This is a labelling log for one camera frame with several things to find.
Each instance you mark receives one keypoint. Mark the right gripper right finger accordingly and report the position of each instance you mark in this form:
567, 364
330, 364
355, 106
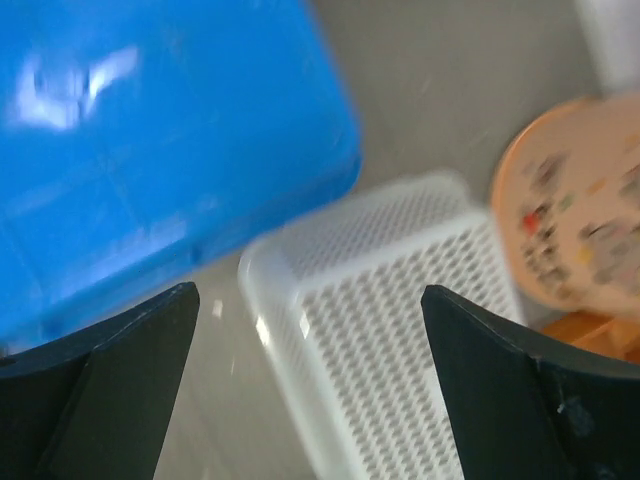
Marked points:
525, 406

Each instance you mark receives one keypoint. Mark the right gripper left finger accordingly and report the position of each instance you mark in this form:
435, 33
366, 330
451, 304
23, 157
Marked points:
96, 404

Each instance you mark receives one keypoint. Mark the orange plastic container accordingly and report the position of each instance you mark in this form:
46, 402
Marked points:
566, 199

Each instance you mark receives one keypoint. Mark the white translucent basket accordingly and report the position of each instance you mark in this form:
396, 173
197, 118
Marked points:
335, 298

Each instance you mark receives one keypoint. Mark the blue plastic basket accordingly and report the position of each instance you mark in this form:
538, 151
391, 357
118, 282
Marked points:
141, 140

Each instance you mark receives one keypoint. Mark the orange compartment tray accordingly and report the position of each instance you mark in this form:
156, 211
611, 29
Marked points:
608, 336

